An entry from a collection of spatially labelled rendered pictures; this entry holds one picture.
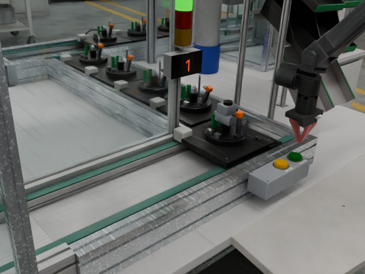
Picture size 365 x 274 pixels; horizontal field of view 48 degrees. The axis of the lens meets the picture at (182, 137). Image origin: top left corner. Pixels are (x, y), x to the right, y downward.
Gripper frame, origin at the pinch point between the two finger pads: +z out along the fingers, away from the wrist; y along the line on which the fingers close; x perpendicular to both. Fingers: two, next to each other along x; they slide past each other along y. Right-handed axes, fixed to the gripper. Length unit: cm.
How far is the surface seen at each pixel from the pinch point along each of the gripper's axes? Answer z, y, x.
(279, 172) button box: 6.4, 10.5, 1.6
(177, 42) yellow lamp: -24.8, 19.9, -33.2
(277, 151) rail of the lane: 6.5, 0.7, -6.4
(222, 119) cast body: -1.5, 10.4, -21.4
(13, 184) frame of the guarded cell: -18, 82, -1
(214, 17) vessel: -14, -60, -95
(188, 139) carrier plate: 5.3, 19.0, -27.6
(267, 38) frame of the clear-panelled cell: -3, -87, -80
